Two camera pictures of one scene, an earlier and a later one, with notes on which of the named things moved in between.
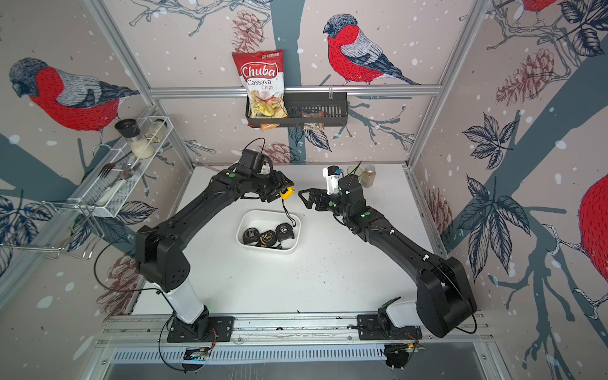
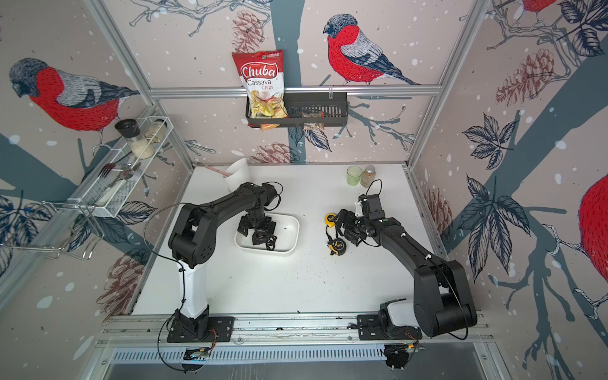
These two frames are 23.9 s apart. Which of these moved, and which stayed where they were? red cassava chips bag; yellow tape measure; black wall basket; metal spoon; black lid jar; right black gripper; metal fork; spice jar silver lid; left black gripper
Moved: yellow tape measure; left black gripper; right black gripper
Stayed: black lid jar; spice jar silver lid; red cassava chips bag; metal spoon; metal fork; black wall basket
